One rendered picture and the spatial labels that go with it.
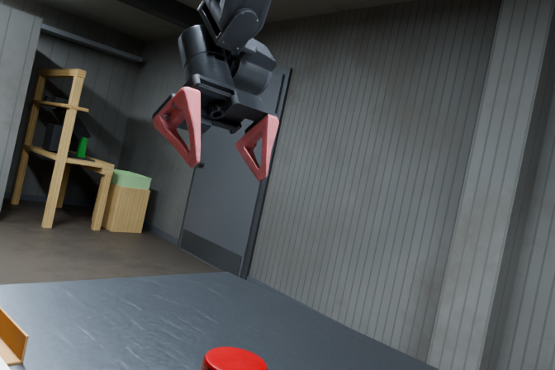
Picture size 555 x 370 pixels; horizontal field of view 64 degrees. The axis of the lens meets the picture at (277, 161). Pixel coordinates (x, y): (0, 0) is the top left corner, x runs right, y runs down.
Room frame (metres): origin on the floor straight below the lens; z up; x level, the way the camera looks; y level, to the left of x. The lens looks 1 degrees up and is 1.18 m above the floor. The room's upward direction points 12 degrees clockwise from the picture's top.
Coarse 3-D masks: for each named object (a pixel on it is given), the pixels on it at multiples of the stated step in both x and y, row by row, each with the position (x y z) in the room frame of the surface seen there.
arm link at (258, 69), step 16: (208, 16) 0.56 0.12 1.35; (240, 16) 0.51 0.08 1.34; (256, 16) 0.52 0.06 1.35; (224, 32) 0.52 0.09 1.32; (240, 32) 0.53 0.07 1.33; (224, 48) 0.54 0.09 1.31; (240, 48) 0.55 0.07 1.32; (256, 48) 0.59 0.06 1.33; (240, 64) 0.59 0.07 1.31; (256, 64) 0.60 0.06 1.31; (272, 64) 0.62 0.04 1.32; (240, 80) 0.60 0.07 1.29; (256, 80) 0.61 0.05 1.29
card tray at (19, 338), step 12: (0, 312) 0.72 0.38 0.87; (0, 324) 0.71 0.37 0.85; (12, 324) 0.68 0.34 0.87; (0, 336) 0.70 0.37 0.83; (12, 336) 0.68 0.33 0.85; (24, 336) 0.65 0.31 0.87; (0, 348) 0.67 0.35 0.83; (12, 348) 0.67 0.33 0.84; (24, 348) 0.65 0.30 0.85; (12, 360) 0.64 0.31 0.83
